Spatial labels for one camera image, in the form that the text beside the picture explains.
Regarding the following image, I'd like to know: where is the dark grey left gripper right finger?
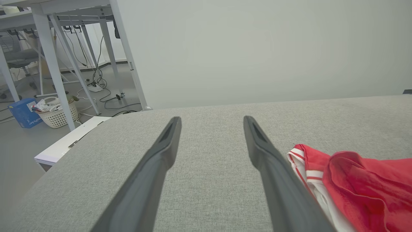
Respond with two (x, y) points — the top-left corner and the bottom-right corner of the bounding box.
(243, 115), (337, 232)

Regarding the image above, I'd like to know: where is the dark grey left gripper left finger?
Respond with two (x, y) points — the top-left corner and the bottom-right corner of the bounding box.
(90, 116), (183, 232)

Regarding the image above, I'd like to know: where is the red and white jersey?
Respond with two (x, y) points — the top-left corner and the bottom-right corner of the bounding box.
(286, 143), (412, 232)

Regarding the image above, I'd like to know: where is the white equipment box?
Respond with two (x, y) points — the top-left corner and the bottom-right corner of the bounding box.
(34, 116), (113, 172)

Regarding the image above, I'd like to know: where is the white woven laundry basket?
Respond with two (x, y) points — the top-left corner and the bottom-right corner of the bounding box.
(35, 97), (80, 129)

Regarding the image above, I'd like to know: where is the white plastic bag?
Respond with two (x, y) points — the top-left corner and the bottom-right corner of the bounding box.
(32, 97), (62, 112)

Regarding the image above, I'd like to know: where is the blue cardboard box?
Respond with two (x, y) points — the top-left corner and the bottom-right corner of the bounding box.
(8, 98), (44, 129)

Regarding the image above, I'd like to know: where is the white partition panel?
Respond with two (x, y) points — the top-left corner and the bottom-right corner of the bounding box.
(109, 0), (412, 111)

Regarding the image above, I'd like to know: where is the grey office chair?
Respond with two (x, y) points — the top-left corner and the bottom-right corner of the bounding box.
(0, 32), (41, 100)

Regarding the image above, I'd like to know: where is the black power cable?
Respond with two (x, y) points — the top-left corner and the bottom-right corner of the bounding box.
(104, 97), (142, 117)

